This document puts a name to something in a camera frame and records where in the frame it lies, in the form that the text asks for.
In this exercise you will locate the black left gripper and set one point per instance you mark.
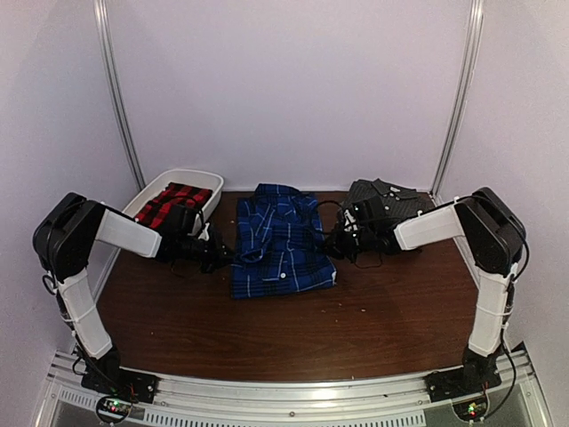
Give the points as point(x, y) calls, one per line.
point(220, 254)

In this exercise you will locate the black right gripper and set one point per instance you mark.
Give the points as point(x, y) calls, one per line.
point(334, 244)

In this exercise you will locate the dark grey striped shirt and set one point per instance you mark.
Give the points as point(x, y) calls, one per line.
point(400, 203)

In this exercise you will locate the blue plaid long sleeve shirt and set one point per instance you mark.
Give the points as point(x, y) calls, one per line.
point(279, 235)

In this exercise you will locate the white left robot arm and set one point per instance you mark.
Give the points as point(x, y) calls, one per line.
point(64, 240)

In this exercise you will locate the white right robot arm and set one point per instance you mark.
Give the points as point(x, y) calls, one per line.
point(497, 242)

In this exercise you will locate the red black plaid shirt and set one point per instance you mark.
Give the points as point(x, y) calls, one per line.
point(156, 211)

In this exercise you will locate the white plastic basket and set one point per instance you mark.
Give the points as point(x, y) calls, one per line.
point(194, 178)

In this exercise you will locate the left circuit board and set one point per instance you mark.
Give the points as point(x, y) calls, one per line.
point(110, 409)

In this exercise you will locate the circuit board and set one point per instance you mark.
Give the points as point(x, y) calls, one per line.
point(110, 409)
point(471, 410)

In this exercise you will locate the right circuit board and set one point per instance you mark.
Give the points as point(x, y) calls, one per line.
point(471, 410)

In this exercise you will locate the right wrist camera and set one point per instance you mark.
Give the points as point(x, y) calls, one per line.
point(363, 213)

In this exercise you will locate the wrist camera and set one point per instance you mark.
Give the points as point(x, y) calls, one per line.
point(363, 213)
point(183, 221)

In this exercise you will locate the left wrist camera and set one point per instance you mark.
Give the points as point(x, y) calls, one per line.
point(183, 221)

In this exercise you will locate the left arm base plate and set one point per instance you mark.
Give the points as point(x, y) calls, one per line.
point(125, 384)

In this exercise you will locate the aluminium front rail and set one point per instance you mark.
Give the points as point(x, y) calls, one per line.
point(400, 400)

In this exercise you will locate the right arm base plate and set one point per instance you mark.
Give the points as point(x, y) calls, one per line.
point(453, 384)

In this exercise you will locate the aluminium corner post left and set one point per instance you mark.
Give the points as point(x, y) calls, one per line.
point(100, 9)

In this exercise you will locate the aluminium corner post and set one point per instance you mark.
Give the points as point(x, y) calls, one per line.
point(468, 65)
point(100, 9)

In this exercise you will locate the aluminium corner post right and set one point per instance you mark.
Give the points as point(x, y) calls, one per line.
point(468, 65)

